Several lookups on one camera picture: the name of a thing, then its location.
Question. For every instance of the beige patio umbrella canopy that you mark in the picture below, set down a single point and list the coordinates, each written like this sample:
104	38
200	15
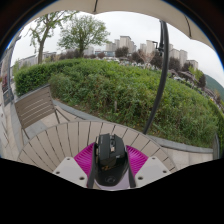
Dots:
133	10

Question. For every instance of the slatted wooden chair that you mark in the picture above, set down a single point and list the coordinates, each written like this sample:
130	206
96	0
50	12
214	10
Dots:
33	106

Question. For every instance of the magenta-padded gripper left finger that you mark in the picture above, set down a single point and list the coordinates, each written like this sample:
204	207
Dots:
81	163

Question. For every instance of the black computer mouse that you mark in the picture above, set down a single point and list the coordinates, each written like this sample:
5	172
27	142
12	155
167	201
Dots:
110	160

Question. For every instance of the curved black umbrella pole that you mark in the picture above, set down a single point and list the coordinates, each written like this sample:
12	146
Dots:
160	76

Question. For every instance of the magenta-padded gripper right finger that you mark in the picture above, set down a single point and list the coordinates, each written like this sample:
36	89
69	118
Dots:
140	163

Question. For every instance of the round slatted wooden table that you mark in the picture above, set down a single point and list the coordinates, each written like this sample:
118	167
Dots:
66	140

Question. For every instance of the green hedge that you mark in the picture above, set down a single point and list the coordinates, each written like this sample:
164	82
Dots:
126	93

